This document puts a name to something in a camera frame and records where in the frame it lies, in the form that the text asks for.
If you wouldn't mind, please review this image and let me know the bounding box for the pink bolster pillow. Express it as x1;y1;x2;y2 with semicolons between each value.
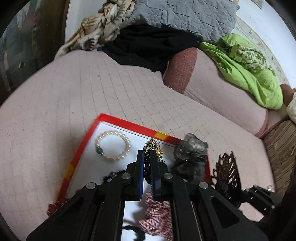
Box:
163;48;268;137

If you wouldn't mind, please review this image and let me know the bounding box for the stained glass door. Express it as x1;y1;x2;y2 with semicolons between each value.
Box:
1;1;56;94

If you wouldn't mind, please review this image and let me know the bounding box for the black beaded hair tie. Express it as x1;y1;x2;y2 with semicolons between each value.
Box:
102;170;127;183

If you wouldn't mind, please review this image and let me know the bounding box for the pink quilted bed cover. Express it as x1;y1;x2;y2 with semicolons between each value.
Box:
1;51;274;240

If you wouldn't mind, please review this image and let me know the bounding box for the striped brown cushion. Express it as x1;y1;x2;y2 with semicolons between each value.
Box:
260;120;295;196

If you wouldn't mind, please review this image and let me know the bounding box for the red white checked scrunchie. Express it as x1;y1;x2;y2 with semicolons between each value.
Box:
139;191;173;240

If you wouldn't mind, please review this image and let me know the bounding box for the red polka dot scrunchie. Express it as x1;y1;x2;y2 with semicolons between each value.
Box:
47;198;68;216

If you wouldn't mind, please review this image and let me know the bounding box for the floral beige cloth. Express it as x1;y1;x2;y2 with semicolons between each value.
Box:
54;0;136;59

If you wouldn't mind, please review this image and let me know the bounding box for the grey quilted blanket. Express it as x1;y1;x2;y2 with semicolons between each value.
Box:
122;0;240;44

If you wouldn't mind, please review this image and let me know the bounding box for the black decorative hair comb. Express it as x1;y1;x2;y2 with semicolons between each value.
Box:
211;151;241;200

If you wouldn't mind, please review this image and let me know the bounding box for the white pearl bracelet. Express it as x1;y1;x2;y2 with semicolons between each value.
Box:
94;129;132;162

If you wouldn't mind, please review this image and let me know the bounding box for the green blanket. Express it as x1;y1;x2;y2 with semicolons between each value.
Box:
200;34;283;110

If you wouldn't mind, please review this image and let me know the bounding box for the white plastic bag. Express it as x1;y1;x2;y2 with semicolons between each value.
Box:
287;93;296;123

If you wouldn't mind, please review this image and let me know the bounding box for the red tray box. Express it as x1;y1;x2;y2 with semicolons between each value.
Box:
47;113;212;241

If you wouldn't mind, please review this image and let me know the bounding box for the grey velvet scrunchie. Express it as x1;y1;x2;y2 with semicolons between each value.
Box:
171;133;208;184

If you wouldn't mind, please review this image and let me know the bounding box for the leopard print hair tie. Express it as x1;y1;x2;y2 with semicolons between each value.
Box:
142;138;165;185

